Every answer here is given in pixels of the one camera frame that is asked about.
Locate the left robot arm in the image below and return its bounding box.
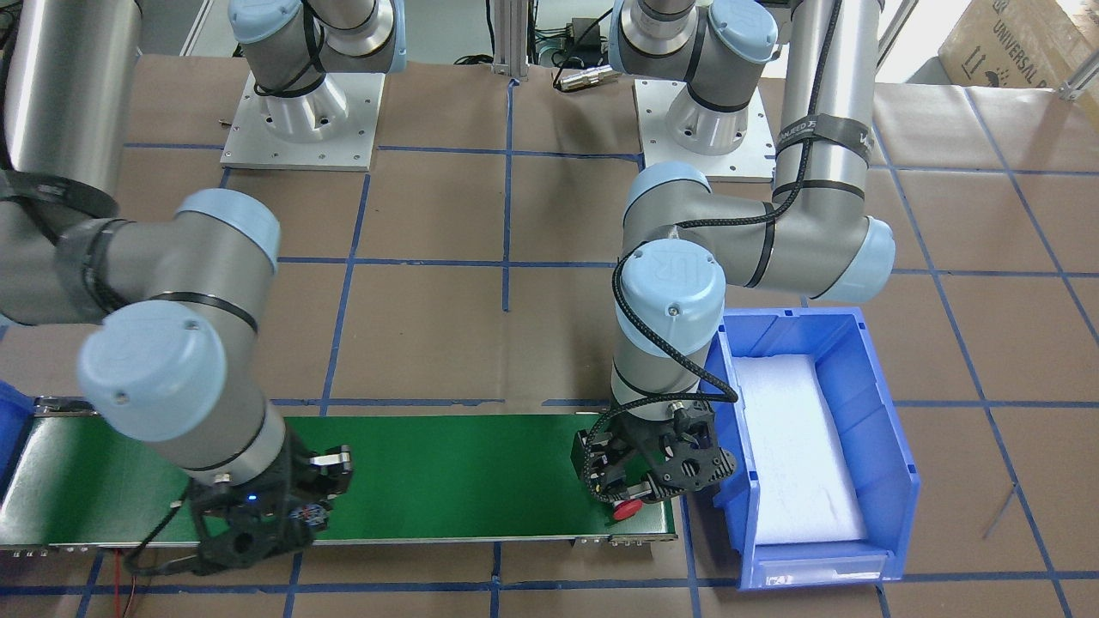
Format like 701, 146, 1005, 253
571, 1, 896, 507

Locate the green conveyor belt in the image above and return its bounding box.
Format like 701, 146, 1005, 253
1, 413, 677, 548

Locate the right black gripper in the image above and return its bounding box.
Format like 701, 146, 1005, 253
187, 430, 354, 576

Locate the white foam pad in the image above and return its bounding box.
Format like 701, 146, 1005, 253
732, 354, 867, 544

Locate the cardboard box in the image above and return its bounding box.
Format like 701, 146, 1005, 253
939, 1, 1098, 88

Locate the blue destination bin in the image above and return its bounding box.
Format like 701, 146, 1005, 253
1, 380, 35, 495

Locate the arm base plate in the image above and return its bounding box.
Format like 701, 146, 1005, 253
221, 73, 386, 172
635, 79, 776, 183

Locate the red push button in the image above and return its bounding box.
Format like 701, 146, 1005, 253
610, 482, 652, 523

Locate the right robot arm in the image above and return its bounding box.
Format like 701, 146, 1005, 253
1, 1, 353, 576

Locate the blue source bin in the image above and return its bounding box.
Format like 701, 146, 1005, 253
706, 306, 921, 591

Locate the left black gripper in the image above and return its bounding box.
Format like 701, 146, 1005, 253
574, 402, 739, 504

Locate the aluminium frame post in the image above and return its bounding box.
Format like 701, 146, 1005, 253
489, 0, 532, 82

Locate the red black wire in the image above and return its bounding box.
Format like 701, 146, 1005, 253
110, 549, 149, 618

